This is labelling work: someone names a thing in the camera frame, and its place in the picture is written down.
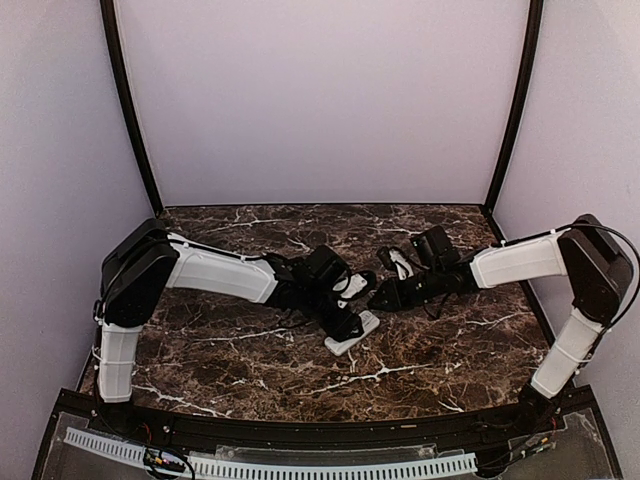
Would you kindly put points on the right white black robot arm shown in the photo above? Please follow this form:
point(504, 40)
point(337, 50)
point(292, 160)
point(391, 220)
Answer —
point(600, 264)

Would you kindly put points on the right black frame post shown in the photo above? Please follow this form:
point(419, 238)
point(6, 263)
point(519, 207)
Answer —
point(525, 70)

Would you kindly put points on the white remote control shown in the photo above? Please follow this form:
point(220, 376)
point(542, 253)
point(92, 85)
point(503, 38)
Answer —
point(367, 324)

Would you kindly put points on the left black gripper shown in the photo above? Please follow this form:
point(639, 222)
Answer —
point(339, 329)

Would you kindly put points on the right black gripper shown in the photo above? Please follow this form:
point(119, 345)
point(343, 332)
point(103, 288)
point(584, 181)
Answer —
point(396, 298)

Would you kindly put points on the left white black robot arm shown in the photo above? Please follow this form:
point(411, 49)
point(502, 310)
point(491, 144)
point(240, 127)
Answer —
point(152, 260)

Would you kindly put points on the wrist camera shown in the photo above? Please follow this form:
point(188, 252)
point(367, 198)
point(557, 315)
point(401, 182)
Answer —
point(354, 287)
point(394, 260)

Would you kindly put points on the white slotted cable duct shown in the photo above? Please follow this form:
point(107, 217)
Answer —
point(228, 462)

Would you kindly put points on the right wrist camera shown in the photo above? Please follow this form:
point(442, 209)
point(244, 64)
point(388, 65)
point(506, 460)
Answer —
point(394, 260)

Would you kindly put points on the black front rail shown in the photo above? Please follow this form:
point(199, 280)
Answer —
point(486, 429)

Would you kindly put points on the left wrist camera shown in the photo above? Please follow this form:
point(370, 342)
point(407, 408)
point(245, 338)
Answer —
point(354, 287)

